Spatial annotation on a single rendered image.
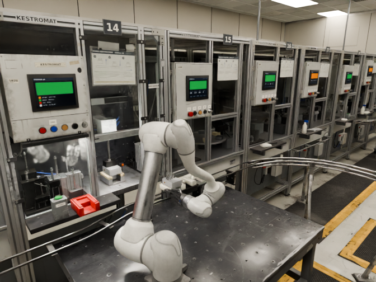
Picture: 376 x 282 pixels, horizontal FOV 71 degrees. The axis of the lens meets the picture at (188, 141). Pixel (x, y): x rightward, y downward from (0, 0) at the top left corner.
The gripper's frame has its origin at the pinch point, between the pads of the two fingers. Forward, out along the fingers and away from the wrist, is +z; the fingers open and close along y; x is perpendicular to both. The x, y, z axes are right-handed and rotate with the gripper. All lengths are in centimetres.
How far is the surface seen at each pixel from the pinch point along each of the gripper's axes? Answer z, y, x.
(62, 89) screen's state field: 17, 76, 61
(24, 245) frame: 22, -14, 92
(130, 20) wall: 378, 185, -196
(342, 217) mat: -54, -87, -221
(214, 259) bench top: -57, -20, 11
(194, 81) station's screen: 17, 77, -42
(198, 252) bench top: -46, -20, 13
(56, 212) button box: 7, 8, 75
